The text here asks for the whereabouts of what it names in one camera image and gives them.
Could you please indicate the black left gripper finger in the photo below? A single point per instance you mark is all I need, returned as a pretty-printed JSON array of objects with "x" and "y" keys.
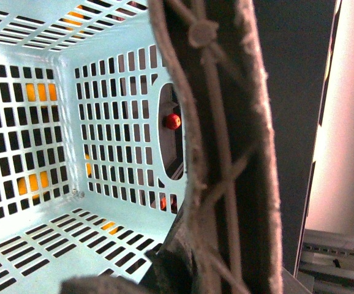
[{"x": 101, "y": 284}]

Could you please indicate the light teal plastic basket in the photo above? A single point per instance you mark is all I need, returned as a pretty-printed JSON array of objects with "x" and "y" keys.
[{"x": 89, "y": 179}]

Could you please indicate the red apple on shelf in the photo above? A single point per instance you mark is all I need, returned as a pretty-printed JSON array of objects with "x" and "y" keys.
[{"x": 172, "y": 121}]

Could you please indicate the white cabinet at right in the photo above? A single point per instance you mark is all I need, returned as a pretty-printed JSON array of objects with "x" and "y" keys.
[{"x": 327, "y": 250}]

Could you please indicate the black fruit display shelf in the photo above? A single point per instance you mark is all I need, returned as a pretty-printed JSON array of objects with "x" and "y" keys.
[{"x": 295, "y": 38}]

